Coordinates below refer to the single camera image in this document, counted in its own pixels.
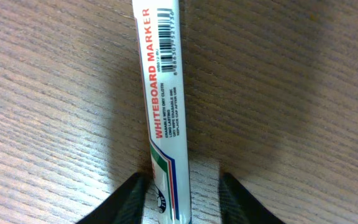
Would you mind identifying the blue whiteboard marker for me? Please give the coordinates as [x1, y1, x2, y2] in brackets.
[132, 0, 192, 224]

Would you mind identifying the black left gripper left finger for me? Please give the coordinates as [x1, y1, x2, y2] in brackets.
[76, 172, 148, 224]

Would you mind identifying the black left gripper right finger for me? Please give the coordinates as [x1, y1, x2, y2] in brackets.
[218, 172, 284, 224]

